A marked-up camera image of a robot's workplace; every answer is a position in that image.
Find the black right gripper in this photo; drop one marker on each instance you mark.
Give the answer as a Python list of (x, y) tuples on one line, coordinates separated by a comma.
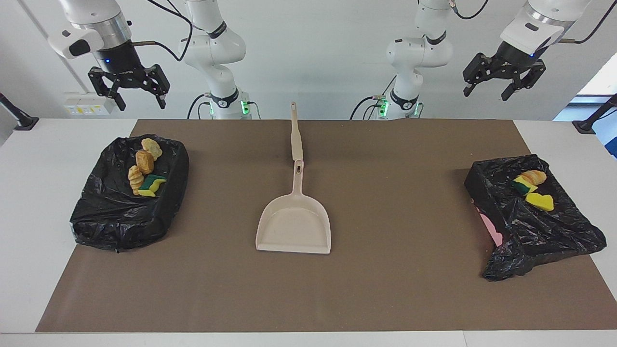
[(120, 62)]

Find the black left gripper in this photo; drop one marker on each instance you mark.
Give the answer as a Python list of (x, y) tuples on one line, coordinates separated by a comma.
[(513, 62)]

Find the pale lumpy toy bread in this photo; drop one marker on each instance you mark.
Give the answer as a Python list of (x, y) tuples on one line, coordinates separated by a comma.
[(152, 147)]

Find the brown oval toy bread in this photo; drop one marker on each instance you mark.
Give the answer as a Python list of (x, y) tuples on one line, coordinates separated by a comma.
[(144, 162)]

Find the toy croissant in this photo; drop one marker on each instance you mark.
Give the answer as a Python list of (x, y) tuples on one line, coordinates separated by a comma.
[(136, 180), (535, 177)]

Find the notched yellow sponge piece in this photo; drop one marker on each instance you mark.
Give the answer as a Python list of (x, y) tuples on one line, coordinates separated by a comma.
[(153, 183)]

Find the wedge yellow sponge piece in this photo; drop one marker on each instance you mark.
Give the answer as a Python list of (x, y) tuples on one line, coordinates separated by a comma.
[(523, 185)]

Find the curved yellow sponge piece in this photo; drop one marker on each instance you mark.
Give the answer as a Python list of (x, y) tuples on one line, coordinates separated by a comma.
[(541, 201)]

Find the beige hand brush black bristles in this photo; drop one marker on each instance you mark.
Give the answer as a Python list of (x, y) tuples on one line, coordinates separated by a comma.
[(296, 140)]

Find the beige plastic dustpan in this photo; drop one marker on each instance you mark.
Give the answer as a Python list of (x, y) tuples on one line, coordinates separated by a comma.
[(295, 226)]

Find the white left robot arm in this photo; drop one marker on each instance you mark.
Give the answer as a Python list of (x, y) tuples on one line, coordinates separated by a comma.
[(419, 53)]

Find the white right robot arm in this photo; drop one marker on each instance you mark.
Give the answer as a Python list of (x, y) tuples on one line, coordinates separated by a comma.
[(212, 48)]

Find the black plastic trash bag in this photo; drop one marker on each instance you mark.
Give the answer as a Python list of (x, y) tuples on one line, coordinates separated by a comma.
[(540, 231), (111, 217)]

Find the pink bin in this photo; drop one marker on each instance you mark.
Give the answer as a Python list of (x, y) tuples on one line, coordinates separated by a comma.
[(491, 229)]

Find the black clamp stand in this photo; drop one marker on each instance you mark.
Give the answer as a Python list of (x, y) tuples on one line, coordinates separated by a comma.
[(585, 126), (24, 123)]

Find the brown table mat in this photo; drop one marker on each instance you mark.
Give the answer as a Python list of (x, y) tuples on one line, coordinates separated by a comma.
[(409, 289)]

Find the white wall socket box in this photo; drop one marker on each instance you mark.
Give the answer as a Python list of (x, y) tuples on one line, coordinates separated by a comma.
[(82, 105)]

